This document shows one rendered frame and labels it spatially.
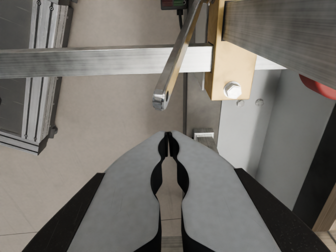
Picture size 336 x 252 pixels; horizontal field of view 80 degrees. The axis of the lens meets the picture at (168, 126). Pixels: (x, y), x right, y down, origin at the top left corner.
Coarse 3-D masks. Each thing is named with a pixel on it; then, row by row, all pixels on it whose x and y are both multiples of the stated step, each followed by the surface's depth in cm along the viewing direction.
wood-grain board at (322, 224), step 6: (330, 192) 34; (330, 198) 34; (324, 204) 35; (330, 204) 34; (324, 210) 35; (330, 210) 34; (318, 216) 37; (324, 216) 35; (330, 216) 34; (318, 222) 37; (324, 222) 35; (330, 222) 34; (312, 228) 38; (318, 228) 37; (324, 228) 35; (330, 228) 34
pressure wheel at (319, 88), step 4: (300, 76) 24; (304, 76) 23; (304, 80) 23; (308, 80) 22; (312, 80) 22; (304, 84) 24; (308, 84) 23; (312, 84) 22; (316, 84) 21; (320, 84) 21; (312, 88) 23; (316, 88) 22; (320, 88) 21; (324, 88) 21; (328, 88) 21; (320, 92) 22; (324, 92) 22; (328, 92) 22; (332, 92) 22; (328, 96) 22; (332, 96) 22
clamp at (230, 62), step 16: (224, 0) 20; (208, 32) 26; (224, 48) 23; (240, 48) 23; (224, 64) 24; (240, 64) 24; (208, 80) 27; (224, 80) 24; (240, 80) 25; (224, 96) 26; (240, 96) 26
